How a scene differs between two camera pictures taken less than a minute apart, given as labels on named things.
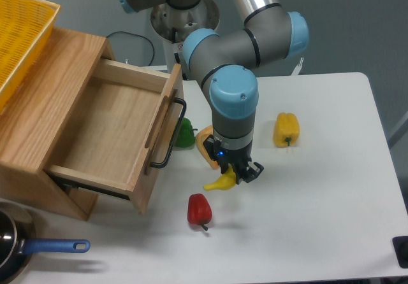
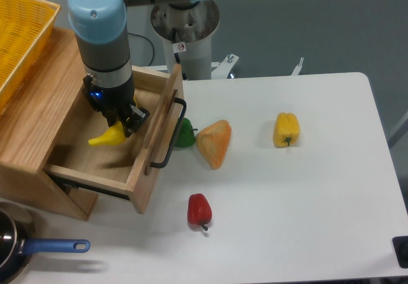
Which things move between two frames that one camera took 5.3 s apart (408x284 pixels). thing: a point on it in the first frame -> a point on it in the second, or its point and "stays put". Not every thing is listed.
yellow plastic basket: [26, 26] stays put
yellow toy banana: [225, 181] -> [115, 135]
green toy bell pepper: [185, 137] stays put
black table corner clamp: [400, 245] stays put
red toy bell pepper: [199, 211] stays put
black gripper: [238, 158] -> [117, 103]
